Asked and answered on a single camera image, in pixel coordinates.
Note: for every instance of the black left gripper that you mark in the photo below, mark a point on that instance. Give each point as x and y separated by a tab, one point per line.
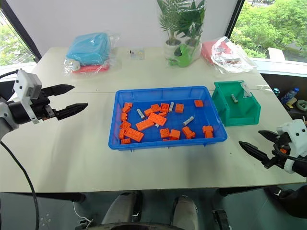
43	107

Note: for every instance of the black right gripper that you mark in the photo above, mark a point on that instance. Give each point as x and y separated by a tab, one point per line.
279	158

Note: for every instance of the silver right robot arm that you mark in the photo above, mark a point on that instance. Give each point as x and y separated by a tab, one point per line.
299	167

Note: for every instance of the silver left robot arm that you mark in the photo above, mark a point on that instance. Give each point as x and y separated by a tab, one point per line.
6	119

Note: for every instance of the green plastic bin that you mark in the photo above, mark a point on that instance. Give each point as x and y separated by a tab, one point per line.
242	118

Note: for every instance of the red flat pack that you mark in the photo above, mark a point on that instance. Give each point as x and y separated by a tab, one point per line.
92	68

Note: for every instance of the black table leg bar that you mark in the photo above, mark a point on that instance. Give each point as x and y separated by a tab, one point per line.
48	197
242	191

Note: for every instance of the teal round object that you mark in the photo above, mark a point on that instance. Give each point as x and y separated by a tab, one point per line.
276	92

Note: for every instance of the small orange building block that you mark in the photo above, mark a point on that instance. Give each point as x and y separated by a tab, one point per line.
164	133
188	132
175	134
155	108
124	116
163	114
127	107
148	112
164	107
121	134
125	125
125	141
198	103
208	134
208	129
179	108

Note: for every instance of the blue-capped plastic bottle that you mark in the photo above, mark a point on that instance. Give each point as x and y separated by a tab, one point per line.
289	95

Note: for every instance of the grey-green bowl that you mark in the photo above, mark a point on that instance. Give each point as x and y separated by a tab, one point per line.
302	104

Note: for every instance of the cyan bundle in plastic bag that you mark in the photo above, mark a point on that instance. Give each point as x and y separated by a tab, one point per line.
88	48

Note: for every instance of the black object under table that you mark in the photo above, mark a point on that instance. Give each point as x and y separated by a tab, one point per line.
290	201

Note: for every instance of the small clear plastic packet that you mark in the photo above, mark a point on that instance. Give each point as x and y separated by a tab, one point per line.
137	53

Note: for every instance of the crumpled clear plastic bag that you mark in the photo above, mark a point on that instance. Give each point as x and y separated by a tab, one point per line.
230	57

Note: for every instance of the blue plastic tray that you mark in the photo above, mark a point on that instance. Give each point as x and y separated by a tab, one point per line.
168	143

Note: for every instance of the grey robot foot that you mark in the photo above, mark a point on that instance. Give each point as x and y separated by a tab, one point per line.
184	210
121	208

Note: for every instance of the green watering can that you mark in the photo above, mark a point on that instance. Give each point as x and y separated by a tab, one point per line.
183	56

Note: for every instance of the potted green plant in wrap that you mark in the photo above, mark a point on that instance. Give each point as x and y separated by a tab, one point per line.
182	21

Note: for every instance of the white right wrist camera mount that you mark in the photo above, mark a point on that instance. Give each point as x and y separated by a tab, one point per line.
296	136

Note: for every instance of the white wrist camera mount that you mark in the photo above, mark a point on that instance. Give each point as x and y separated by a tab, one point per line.
27	83
296	136

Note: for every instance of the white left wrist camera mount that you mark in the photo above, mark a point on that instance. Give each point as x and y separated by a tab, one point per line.
27	83

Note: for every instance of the black window frame post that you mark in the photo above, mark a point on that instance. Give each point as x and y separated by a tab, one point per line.
24	31
235	16

